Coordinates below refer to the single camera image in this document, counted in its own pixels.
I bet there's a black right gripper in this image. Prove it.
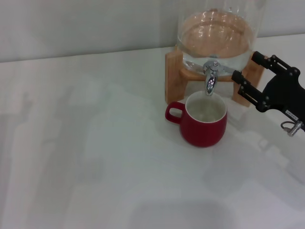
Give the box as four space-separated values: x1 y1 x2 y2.
231 51 305 132

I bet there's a chrome faucet tap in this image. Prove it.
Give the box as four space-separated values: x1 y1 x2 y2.
202 61 235 96

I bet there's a red ceramic cup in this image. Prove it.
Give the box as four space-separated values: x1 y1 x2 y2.
164 90 228 148

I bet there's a glass water dispenser jar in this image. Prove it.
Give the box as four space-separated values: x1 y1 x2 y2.
176 0 265 77

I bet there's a wooden dispenser stand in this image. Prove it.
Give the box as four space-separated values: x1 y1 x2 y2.
164 44 265 108

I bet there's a metal cable connector plug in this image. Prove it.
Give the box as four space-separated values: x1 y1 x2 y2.
280 120 304 137

